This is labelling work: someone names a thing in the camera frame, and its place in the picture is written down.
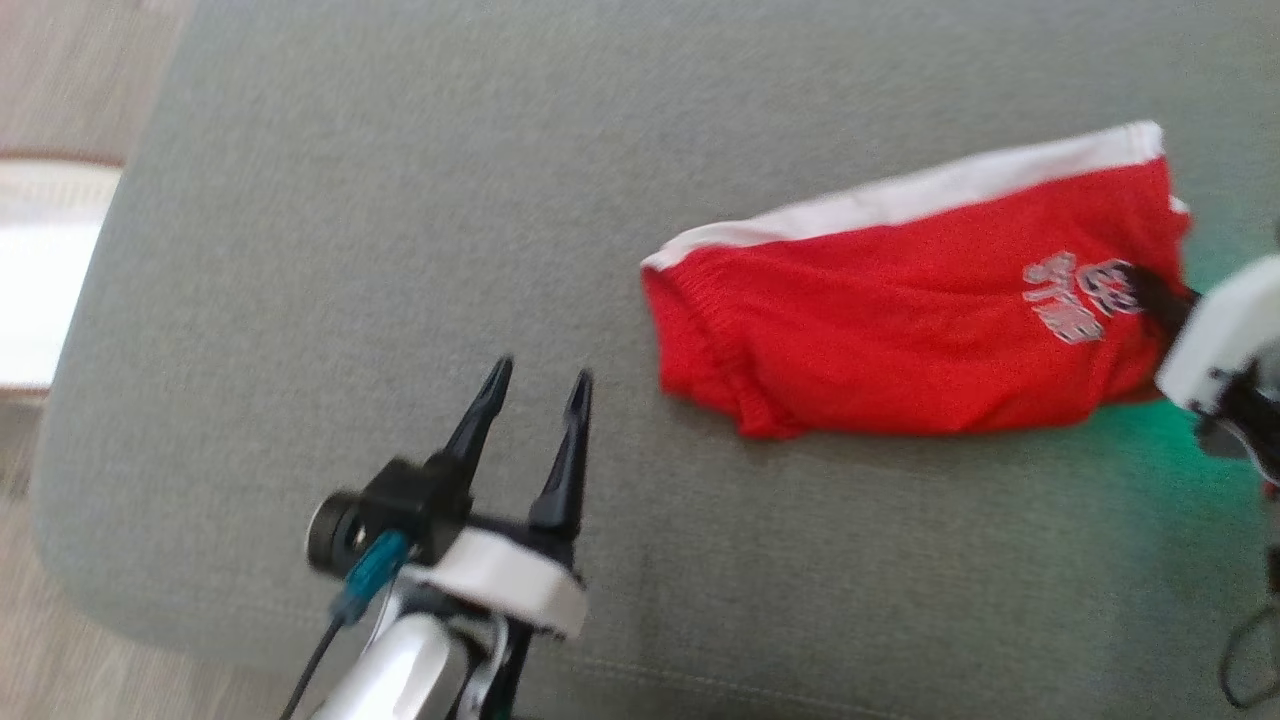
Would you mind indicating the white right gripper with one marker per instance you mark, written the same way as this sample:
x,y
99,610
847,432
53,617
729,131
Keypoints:
x,y
1235,340

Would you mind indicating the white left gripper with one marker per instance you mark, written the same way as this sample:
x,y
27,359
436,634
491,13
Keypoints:
x,y
510,580

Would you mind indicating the red and white jersey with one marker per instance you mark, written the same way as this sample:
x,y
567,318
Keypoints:
x,y
900,320

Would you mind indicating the grey fabric sofa seat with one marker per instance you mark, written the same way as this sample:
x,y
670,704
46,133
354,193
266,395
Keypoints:
x,y
400,200

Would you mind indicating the white mat with brown edge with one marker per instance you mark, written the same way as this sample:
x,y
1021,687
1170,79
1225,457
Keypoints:
x,y
45,280

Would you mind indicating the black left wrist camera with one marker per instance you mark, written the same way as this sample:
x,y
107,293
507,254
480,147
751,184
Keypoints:
x,y
390,510

